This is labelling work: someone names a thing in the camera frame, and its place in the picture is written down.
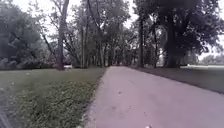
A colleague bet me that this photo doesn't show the grey paved path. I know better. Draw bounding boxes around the grey paved path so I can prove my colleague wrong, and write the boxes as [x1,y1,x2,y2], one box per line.
[83,65,224,128]

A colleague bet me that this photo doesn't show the dense green bushes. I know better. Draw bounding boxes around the dense green bushes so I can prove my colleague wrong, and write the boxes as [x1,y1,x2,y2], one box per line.
[0,0,56,71]

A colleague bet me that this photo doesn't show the row of trees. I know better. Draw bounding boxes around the row of trees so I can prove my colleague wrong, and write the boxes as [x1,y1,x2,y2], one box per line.
[68,0,148,69]

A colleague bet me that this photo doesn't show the green grass lawn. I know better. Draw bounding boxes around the green grass lawn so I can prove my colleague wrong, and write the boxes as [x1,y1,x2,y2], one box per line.
[133,65,224,95]
[0,67,108,128]

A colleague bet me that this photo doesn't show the tall bare tree trunk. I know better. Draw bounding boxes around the tall bare tree trunk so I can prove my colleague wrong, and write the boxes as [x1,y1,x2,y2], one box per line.
[54,0,71,72]

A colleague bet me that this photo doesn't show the large dark tree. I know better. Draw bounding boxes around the large dark tree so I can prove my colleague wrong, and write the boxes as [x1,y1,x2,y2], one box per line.
[133,0,224,70]

